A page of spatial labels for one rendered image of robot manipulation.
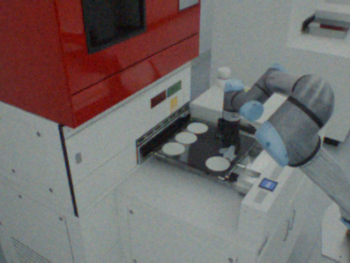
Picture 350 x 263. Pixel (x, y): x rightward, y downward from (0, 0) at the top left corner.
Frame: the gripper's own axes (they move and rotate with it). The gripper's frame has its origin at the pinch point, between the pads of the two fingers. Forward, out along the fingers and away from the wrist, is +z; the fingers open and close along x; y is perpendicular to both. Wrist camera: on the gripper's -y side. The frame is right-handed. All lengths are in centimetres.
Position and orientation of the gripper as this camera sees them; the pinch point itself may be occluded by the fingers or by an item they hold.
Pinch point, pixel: (232, 157)
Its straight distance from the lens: 162.0
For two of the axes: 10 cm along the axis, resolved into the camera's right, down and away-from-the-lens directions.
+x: 3.5, 4.9, -8.0
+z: 0.0, 8.5, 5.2
